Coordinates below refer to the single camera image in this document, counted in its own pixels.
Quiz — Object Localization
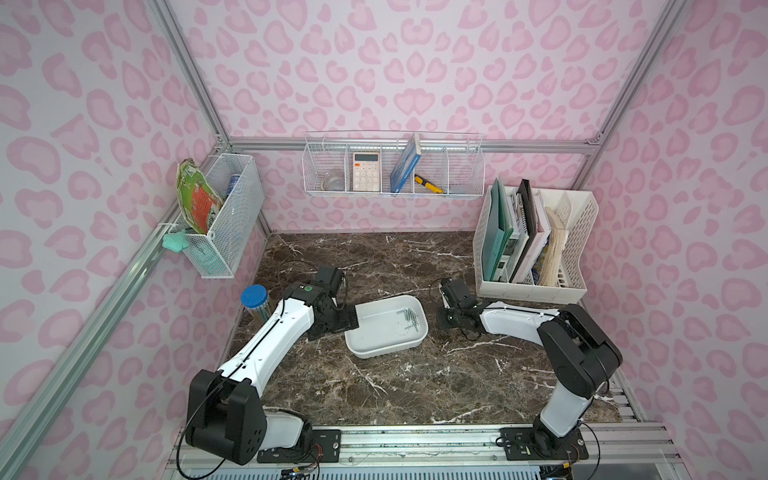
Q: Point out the green red circuit board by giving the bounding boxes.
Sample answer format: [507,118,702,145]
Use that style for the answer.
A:
[176,158,224,235]

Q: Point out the white wire wall basket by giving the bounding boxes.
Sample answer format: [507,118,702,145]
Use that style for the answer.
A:
[302,130,485,197]

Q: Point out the white mesh side basket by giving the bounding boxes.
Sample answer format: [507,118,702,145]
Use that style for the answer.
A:
[179,153,265,279]

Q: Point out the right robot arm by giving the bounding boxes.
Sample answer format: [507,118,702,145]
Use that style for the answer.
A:
[437,278,623,457]

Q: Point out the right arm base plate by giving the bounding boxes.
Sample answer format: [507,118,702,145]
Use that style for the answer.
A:
[495,427,590,463]

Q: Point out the pink white book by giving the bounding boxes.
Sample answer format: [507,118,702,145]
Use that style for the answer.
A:
[513,190,551,283]

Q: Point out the teal rubber toy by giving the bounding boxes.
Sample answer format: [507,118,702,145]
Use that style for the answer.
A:
[162,231,190,253]

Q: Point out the yellow utility knife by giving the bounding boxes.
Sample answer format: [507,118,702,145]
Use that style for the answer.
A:
[414,174,444,194]

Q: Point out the white plastic storage box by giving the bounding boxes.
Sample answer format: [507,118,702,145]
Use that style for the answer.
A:
[345,295,429,359]

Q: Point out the blue lid clear jar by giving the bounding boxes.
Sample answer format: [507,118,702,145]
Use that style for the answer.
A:
[240,284,274,325]

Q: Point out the pile of metal screws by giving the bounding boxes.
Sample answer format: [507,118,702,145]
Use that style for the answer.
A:
[397,308,421,332]

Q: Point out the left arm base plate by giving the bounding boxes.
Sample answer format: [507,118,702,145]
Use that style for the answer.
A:
[256,428,342,464]

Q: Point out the white desk file organizer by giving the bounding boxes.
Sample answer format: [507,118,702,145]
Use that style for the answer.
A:
[472,188,598,305]

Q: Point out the white pink calculator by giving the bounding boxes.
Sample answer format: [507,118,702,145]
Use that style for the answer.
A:
[352,151,381,192]

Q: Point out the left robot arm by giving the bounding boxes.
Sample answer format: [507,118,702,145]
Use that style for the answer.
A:
[182,266,359,465]

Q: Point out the clear tape roll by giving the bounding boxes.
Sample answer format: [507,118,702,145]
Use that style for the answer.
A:
[321,171,346,192]

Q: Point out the black binder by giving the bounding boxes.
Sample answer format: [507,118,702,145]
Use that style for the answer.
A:
[509,179,538,283]

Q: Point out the green folder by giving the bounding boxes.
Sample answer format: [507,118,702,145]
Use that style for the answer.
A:
[482,178,515,281]

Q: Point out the blue book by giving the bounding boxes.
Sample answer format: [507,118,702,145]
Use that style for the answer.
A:
[390,133,422,194]

